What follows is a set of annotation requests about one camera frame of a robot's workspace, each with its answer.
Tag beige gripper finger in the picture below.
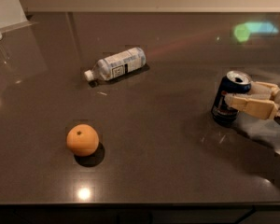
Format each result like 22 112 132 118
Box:
224 93 279 119
247 81 280 101

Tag blue pepsi can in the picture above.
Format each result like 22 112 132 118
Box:
211 70 251 126

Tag clear plastic water bottle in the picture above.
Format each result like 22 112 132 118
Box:
84 47 147 82

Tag orange fruit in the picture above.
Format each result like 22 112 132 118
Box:
66 124 99 157

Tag white slanted board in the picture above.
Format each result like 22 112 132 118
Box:
0 0 27 28

